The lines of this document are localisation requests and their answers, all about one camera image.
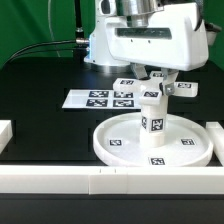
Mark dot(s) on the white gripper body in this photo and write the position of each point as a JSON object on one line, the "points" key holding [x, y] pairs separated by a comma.
{"points": [[175, 38]]}

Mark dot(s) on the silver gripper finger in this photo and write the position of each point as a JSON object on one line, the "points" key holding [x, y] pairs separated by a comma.
{"points": [[169, 78], [139, 71]]}

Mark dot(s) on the white cross-shaped table base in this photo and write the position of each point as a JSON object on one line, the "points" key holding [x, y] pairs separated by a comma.
{"points": [[149, 90]]}

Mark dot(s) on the white round table top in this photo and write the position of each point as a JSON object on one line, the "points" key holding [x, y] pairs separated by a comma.
{"points": [[116, 142]]}

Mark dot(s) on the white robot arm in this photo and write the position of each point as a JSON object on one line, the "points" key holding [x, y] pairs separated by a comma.
{"points": [[136, 13]]}

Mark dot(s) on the white marker sheet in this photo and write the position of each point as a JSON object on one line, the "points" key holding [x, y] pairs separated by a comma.
{"points": [[100, 99]]}

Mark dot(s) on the white right fence block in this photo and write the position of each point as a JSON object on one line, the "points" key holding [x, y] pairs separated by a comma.
{"points": [[216, 133]]}

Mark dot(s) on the white fence block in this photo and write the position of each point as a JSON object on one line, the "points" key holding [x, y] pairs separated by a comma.
{"points": [[5, 133], [216, 133]]}

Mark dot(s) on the white left fence block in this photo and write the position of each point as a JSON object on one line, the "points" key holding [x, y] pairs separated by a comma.
{"points": [[5, 133]]}

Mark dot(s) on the white front fence bar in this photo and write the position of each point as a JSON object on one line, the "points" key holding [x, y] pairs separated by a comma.
{"points": [[110, 180]]}

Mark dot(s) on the black vertical cable connector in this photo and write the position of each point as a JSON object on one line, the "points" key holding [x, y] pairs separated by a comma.
{"points": [[78, 19]]}

